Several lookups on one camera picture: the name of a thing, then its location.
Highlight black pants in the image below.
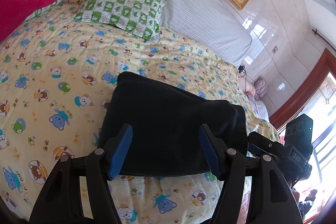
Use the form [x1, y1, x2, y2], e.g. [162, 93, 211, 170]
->
[98, 72, 248, 177]

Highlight person in dark jacket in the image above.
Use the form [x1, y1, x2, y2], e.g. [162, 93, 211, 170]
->
[291, 187, 318, 219]

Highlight pink bedding pile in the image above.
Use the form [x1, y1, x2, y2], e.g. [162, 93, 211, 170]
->
[238, 76, 269, 122]

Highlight yellow cartoon bear quilt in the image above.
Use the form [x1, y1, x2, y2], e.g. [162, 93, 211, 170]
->
[1, 0, 279, 219]

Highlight dark curtain rod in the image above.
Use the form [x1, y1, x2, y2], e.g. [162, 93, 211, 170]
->
[311, 28, 336, 51]

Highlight green checkered pillow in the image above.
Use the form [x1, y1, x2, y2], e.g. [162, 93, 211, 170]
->
[74, 0, 167, 43]

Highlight green striped pillow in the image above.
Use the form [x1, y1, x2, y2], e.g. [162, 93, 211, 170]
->
[24, 0, 63, 22]

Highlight black camera box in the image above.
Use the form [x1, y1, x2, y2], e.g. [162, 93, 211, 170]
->
[284, 114, 313, 161]

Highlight black charger cable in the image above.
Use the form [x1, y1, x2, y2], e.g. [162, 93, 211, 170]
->
[237, 52, 277, 93]

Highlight wall power socket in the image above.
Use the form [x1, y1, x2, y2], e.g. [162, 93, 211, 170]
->
[272, 46, 278, 54]

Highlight red wooden door frame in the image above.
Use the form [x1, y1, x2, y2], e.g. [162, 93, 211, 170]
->
[269, 48, 336, 130]

